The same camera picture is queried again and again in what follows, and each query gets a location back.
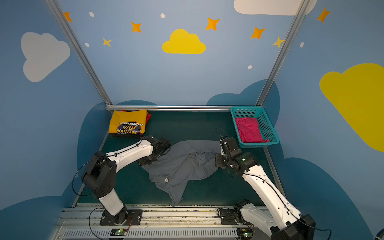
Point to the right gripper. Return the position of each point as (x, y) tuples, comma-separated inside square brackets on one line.
[(221, 160)]

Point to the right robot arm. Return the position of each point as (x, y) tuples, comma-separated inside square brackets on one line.
[(284, 222)]

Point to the aluminium post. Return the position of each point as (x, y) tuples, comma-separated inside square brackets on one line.
[(76, 45), (290, 37)]

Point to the left aluminium post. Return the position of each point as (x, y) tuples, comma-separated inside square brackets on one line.
[(76, 45)]

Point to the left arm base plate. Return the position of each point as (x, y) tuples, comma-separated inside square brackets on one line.
[(123, 218)]

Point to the controller board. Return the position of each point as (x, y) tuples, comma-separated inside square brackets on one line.
[(244, 233), (119, 232)]

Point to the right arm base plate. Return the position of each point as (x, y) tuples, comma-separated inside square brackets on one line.
[(227, 216)]

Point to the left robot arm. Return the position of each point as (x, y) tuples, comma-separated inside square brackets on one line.
[(100, 173)]

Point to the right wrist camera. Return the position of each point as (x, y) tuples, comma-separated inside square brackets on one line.
[(229, 146)]

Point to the teal plastic basket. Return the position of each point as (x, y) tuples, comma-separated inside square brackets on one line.
[(266, 127)]

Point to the front aluminium rail bed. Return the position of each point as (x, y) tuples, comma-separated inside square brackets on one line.
[(159, 222)]

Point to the grey t-shirt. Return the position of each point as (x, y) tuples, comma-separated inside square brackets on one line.
[(186, 161)]

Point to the folded red t-shirt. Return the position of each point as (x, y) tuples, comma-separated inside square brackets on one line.
[(148, 117)]

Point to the left controller board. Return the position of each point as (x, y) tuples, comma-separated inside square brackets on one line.
[(119, 232)]

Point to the right aluminium post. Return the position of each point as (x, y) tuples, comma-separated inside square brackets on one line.
[(290, 37)]

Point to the right controller board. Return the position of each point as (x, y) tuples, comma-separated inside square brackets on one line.
[(244, 233)]

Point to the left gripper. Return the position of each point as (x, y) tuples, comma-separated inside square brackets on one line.
[(148, 160)]

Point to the magenta t-shirt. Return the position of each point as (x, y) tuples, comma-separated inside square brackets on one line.
[(249, 130)]

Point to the aluminium back rail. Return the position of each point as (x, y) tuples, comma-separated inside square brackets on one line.
[(169, 108)]

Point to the folded yellow t-shirt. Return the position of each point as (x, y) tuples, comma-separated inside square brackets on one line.
[(128, 123)]

